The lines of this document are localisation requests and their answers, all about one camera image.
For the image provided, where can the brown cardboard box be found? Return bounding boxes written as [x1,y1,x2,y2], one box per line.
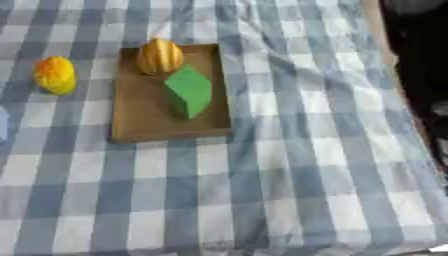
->
[106,43,233,144]

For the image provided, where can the green block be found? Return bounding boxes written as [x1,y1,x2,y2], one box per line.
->
[162,63,214,120]

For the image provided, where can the yellow ridged toy fruit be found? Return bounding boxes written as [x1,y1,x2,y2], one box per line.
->
[136,37,186,76]

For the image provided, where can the orange yellow bumpy toy fruit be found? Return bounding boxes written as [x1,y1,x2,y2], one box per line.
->
[33,55,79,96]

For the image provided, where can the pale blue object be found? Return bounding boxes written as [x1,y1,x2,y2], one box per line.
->
[0,105,11,144]

